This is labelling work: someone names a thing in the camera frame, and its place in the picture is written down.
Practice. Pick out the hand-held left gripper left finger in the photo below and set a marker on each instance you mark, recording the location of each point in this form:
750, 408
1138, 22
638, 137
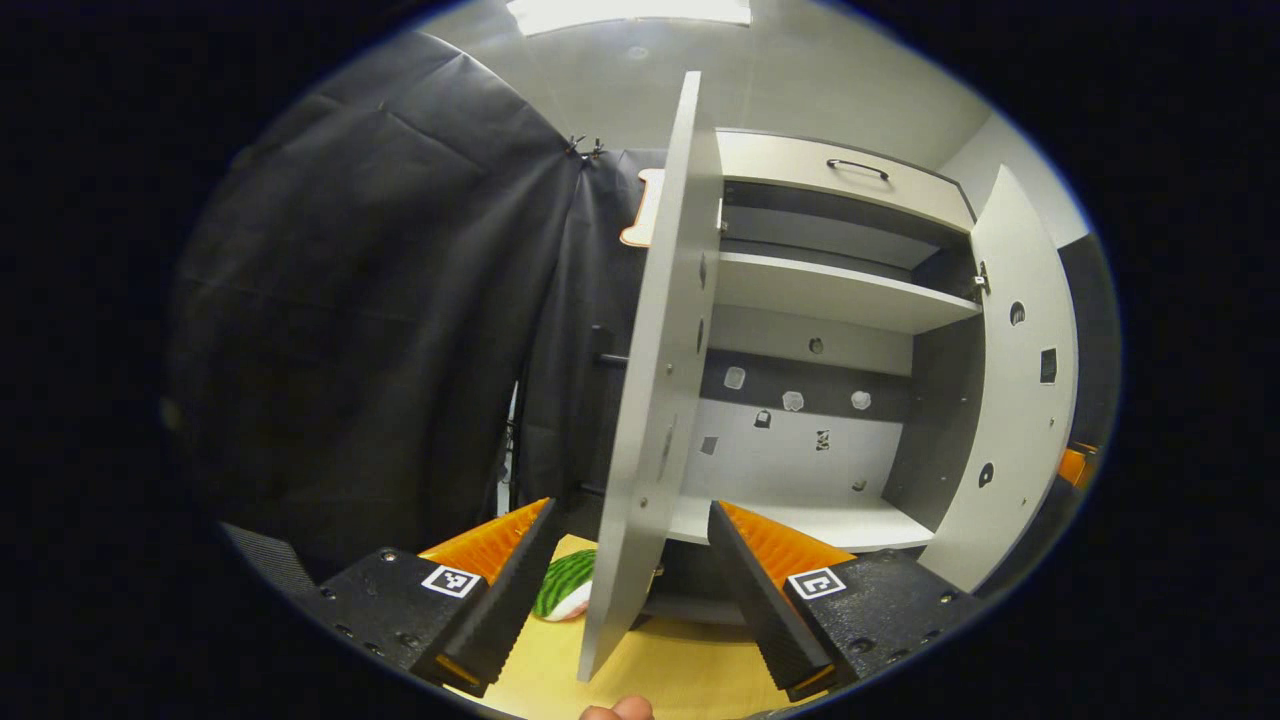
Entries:
500, 610

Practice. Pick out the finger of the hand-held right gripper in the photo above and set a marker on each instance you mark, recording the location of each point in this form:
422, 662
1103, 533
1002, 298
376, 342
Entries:
1075, 467

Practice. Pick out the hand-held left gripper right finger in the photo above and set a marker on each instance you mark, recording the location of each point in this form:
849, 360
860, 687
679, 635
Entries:
760, 610

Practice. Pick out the watermelon pattern coaster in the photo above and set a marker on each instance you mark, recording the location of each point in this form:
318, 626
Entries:
565, 585

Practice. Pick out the white cabinet door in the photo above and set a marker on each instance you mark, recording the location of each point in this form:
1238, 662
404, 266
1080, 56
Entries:
660, 350
1000, 400

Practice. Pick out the white and grey cabinet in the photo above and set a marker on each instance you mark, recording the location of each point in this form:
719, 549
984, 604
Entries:
930, 420

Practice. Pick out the white cabinet bottom board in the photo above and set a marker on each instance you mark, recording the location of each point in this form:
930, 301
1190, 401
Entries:
860, 525

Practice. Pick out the white cabinet shelf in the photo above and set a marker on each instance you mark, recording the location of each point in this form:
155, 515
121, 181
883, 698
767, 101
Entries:
830, 290
820, 232

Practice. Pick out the white cabinet drawer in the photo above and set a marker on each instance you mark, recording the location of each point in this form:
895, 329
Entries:
780, 165

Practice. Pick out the dark ribbed object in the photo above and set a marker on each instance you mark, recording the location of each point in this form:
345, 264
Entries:
275, 565

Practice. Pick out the black backdrop cloth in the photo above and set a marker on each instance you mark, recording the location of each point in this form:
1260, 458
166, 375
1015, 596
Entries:
350, 300

